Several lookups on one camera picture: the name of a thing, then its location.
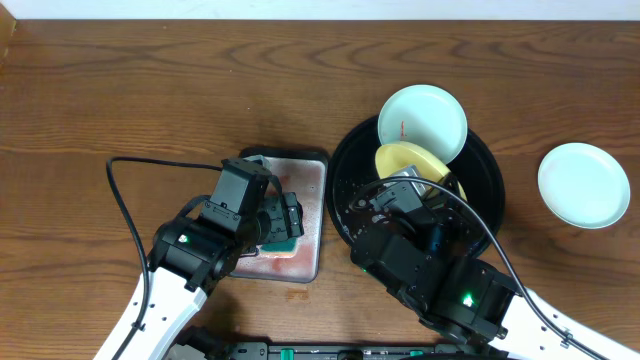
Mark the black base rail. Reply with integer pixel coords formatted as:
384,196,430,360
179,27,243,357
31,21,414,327
215,342,461,360

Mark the light blue plate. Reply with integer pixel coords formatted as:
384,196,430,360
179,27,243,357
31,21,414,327
377,85,468,164
537,142,631,229

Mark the green yellow sponge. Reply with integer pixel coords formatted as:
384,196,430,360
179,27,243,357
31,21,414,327
259,238,297,257

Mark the right black cable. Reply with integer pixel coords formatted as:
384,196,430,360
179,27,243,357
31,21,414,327
349,174,616,360

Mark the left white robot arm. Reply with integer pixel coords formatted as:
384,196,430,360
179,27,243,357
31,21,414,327
96,193,304,359

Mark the yellow plate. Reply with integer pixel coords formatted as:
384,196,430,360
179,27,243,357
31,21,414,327
375,141,452,182

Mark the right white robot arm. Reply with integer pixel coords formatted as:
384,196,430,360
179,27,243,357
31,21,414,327
349,178,639,359

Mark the rectangular soapy metal tray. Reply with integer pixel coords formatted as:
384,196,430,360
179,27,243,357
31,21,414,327
232,147,328,283

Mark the round black tray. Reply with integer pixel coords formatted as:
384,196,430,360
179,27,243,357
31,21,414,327
326,118,505,264

